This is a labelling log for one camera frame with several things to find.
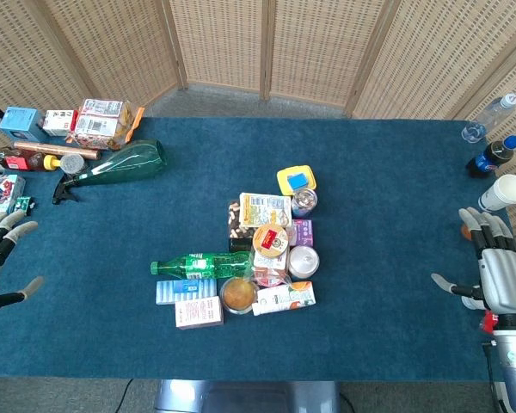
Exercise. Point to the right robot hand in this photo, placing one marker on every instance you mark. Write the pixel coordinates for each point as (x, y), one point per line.
(496, 275)

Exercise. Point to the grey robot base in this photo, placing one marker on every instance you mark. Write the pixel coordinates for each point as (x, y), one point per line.
(247, 396)

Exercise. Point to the spider-man printed box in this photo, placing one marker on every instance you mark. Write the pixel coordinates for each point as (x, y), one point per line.
(5, 194)

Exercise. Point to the light blue box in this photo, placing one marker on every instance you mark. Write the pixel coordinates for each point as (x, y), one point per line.
(20, 124)

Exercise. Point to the blue white striped box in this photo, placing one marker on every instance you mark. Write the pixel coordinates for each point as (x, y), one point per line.
(185, 291)

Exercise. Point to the pink white box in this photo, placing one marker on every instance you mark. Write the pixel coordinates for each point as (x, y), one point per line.
(198, 312)

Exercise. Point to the yellow blue container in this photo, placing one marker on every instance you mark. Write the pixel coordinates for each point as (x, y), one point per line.
(296, 178)

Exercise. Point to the small green black gadget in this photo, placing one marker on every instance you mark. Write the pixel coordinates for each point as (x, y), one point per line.
(23, 204)

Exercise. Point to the white paper cup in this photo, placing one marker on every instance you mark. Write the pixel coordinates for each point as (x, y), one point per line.
(504, 192)

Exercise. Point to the brown tea bottle yellow cap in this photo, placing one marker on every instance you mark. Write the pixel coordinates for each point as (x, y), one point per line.
(23, 161)

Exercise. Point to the pepsi cola bottle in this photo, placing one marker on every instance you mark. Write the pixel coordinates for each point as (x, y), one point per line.
(492, 158)

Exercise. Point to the grey round lid jar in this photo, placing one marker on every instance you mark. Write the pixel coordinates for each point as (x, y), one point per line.
(72, 164)

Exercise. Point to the copper coloured tube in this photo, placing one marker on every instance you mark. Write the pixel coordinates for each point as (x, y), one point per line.
(56, 150)

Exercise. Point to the white red small carton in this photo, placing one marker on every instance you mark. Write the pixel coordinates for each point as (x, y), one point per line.
(59, 122)

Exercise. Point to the clear water bottle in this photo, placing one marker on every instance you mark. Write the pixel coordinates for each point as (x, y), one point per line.
(486, 119)

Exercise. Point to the green spray bottle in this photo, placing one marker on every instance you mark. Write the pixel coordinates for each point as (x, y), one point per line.
(120, 165)

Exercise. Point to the large snack bag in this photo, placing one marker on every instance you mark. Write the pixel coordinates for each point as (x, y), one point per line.
(103, 125)

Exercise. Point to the silver top can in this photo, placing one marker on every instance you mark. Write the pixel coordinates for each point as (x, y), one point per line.
(303, 261)

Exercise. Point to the purple small carton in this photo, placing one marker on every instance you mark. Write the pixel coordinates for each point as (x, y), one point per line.
(303, 232)

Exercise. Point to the small printed drink can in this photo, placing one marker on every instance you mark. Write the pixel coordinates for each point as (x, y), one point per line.
(304, 201)

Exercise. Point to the green plastic soda bottle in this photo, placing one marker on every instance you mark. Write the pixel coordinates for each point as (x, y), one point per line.
(202, 265)

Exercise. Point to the white orange juice carton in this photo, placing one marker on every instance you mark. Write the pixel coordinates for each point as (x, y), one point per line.
(284, 298)

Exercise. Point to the pink fruit cup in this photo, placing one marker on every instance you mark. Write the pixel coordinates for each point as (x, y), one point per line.
(270, 276)

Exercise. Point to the red yellow lid cup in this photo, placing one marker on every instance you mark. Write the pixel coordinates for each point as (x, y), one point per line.
(271, 241)

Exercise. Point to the yellow white snack packet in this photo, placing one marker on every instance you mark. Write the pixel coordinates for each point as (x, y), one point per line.
(264, 209)

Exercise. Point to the nut snack bag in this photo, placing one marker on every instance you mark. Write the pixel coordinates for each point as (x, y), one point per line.
(237, 228)

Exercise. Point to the blue table cloth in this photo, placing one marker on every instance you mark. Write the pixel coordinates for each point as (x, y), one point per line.
(249, 241)

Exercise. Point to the orange jelly cup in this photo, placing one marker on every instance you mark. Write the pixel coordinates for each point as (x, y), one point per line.
(239, 295)

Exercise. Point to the wicker folding screen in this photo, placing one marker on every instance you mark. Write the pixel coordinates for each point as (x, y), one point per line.
(258, 47)

